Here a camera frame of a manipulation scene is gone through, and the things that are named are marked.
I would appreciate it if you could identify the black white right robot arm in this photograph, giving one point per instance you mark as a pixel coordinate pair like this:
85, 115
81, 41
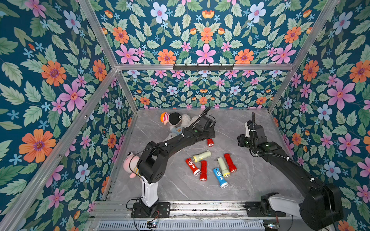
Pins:
321, 205

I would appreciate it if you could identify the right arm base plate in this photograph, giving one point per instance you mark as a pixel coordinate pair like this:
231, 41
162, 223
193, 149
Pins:
254, 209

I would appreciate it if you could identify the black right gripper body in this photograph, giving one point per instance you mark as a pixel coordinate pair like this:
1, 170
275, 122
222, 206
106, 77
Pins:
244, 141

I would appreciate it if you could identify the pale green flashlight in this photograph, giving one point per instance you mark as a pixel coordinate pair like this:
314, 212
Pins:
202, 156
223, 168

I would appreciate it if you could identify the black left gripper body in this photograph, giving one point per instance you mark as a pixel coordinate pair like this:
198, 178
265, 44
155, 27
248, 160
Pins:
208, 134

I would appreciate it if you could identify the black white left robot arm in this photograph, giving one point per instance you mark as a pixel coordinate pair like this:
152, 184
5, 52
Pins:
153, 160

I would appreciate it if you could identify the white teddy bear blue shirt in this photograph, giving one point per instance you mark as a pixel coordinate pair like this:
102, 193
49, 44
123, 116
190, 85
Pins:
185, 122

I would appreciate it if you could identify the red flashlight plain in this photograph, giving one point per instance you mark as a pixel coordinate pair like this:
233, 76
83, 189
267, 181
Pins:
210, 142
203, 175
230, 163

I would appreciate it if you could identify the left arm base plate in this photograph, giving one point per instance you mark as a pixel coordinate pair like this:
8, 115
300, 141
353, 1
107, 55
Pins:
158, 210

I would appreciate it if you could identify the red flashlight white logo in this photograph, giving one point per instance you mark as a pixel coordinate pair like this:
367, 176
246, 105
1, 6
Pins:
195, 170

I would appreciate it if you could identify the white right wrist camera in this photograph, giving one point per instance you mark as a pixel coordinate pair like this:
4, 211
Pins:
247, 132

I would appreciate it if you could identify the blue flashlight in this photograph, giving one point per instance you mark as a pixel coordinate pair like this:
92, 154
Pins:
222, 182

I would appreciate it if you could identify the pink plush toy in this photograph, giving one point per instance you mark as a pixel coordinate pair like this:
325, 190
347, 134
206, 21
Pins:
130, 165

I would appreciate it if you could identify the black hook rail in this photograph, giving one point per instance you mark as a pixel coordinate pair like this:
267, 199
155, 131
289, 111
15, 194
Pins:
203, 67

